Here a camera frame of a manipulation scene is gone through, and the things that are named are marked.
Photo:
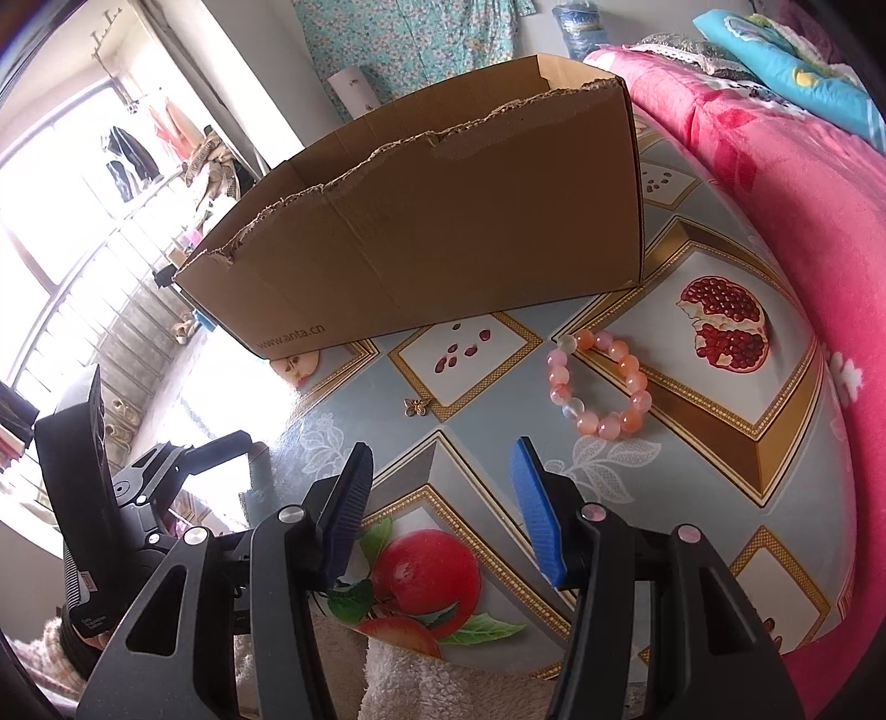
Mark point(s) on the dark red hanging clothes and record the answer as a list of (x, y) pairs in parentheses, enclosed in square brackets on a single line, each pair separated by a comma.
[(14, 429)]

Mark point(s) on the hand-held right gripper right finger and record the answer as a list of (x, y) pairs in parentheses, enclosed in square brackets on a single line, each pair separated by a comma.
[(536, 519)]

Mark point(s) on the grey lace pillow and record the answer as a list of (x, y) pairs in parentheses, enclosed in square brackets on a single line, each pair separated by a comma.
[(692, 55)]

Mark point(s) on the pink hanging garment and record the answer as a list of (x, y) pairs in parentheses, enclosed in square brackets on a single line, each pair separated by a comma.
[(169, 131)]

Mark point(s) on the blue water cooler bottle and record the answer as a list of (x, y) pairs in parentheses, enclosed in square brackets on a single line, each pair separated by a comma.
[(581, 31)]

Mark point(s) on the white fleece cloth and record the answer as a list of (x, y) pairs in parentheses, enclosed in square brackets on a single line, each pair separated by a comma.
[(429, 685)]

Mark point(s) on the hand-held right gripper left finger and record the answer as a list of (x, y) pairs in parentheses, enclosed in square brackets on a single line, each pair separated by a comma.
[(349, 516)]

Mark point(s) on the metal hook rack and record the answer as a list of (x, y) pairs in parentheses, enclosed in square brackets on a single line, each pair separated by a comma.
[(107, 41)]

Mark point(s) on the metal window railing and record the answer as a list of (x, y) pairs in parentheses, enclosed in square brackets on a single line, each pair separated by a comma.
[(131, 325)]

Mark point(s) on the pile of plaid clothes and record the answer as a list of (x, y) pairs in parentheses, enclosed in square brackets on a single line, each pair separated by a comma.
[(218, 166)]

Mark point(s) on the dark hanging jacket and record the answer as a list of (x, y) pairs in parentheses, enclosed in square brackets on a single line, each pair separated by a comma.
[(131, 163)]

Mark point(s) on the pale green quilt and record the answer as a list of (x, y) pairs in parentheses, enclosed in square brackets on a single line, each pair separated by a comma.
[(789, 31)]

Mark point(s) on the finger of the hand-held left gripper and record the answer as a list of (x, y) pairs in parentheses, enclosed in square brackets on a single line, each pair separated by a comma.
[(207, 538), (207, 453)]

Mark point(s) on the gold butterfly pendant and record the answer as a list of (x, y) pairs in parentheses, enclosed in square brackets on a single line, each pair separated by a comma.
[(417, 407)]

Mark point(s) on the blue quilt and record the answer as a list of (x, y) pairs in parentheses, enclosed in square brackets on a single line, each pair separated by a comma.
[(796, 69)]

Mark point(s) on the person's left forearm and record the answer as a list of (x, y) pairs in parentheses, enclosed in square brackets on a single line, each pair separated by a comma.
[(48, 658)]

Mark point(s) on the floral cloth wall hanging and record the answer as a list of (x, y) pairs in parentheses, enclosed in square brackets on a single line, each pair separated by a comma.
[(415, 41)]

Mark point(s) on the brown cardboard box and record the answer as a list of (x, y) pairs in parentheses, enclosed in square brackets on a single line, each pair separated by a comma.
[(450, 242)]

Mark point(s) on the rolled white mat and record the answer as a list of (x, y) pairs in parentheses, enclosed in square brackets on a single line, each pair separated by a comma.
[(353, 93)]

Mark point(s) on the pink floral blanket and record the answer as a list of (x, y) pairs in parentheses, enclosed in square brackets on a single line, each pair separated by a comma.
[(817, 208)]

